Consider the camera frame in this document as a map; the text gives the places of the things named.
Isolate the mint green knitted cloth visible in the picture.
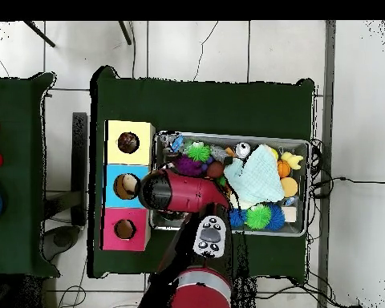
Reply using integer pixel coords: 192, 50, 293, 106
223, 144, 286, 205

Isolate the clear shallow bin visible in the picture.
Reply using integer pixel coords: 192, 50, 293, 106
148, 132, 312, 238

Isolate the purple spiky ball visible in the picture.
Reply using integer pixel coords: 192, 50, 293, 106
173, 156, 206, 178

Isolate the green spiky ball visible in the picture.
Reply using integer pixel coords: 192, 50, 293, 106
185, 141, 213, 164

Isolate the crushed plastic water bottle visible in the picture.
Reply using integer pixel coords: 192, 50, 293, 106
156, 133, 185, 155

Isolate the large blue spiky ball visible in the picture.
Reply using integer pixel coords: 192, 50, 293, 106
229, 206, 249, 230

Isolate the dark green table cloth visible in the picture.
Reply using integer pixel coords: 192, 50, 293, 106
88, 65, 317, 285

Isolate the green fuzzy monster toy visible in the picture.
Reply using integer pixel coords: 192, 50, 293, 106
245, 204, 274, 232

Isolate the small orange basketball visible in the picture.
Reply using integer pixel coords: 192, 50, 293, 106
275, 160, 291, 179

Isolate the pale orange round sponge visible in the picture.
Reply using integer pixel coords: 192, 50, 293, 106
279, 176, 299, 198

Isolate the black tripod leg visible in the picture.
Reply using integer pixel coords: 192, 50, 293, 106
22, 20, 57, 49
118, 20, 134, 47

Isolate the green covered side table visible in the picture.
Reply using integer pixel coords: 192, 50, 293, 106
0, 72, 59, 278

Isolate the black cable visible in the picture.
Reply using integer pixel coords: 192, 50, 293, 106
310, 174, 385, 193

